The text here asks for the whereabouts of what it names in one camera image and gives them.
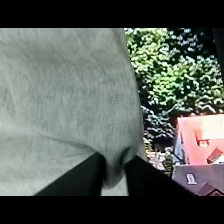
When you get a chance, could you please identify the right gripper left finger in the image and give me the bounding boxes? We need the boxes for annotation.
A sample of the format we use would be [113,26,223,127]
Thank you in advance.
[34,151,108,197]

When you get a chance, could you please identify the light grey garment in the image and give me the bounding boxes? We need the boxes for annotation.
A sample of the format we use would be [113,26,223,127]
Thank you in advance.
[0,28,148,197]

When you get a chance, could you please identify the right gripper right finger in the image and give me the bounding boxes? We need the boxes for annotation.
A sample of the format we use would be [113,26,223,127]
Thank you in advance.
[123,154,198,197]

